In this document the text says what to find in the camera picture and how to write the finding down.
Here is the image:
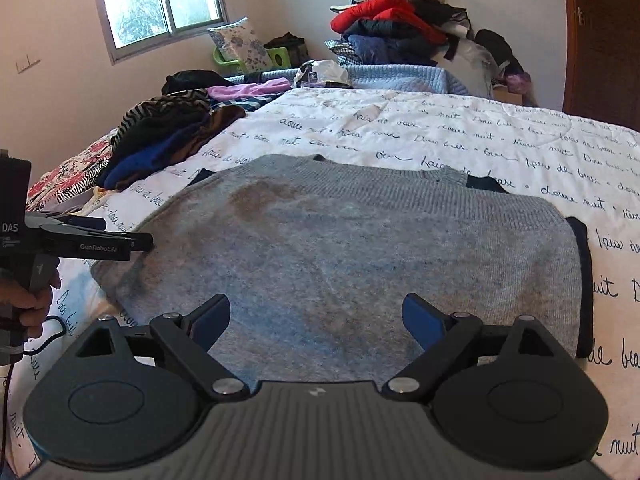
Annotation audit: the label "grey sweater navy sleeves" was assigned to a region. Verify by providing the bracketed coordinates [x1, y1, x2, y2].
[92, 155, 593, 382]

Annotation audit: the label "pile of dark clothes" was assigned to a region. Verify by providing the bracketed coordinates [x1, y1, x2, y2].
[324, 0, 534, 97]

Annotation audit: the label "person's left hand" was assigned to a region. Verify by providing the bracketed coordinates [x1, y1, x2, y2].
[0, 271, 61, 339]

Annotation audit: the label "red floral bedsheet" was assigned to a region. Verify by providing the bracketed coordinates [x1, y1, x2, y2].
[25, 129, 116, 211]

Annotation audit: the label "royal blue garment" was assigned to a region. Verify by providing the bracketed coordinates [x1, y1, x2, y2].
[96, 125, 215, 191]

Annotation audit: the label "black white zigzag garment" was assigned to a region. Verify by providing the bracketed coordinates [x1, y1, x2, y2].
[108, 89, 210, 167]

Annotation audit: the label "white script-print bedspread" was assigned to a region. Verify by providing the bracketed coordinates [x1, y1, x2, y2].
[4, 86, 640, 480]

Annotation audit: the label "brown garment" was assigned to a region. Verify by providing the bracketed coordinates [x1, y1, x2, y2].
[102, 105, 246, 191]

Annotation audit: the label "purple garment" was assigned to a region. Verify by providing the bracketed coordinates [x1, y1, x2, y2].
[206, 78, 292, 101]

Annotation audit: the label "light blue knitted blanket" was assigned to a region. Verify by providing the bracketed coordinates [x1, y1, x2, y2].
[224, 64, 470, 96]

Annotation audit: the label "aluminium sliding window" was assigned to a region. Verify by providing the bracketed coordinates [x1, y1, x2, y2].
[96, 0, 228, 63]

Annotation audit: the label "white plastic bag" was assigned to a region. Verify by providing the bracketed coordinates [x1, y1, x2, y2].
[293, 60, 349, 88]

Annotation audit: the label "floral white pillow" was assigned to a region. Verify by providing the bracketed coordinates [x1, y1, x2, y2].
[208, 18, 274, 74]

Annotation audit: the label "black backpack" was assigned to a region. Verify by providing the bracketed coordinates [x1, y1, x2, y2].
[474, 29, 524, 75]

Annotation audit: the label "red puffer jacket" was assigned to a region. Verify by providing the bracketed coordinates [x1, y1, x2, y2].
[330, 0, 447, 46]

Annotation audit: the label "brown wooden door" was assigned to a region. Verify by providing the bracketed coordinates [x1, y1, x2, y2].
[563, 0, 639, 130]

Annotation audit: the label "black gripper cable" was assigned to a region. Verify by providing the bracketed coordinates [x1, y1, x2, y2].
[0, 313, 68, 466]

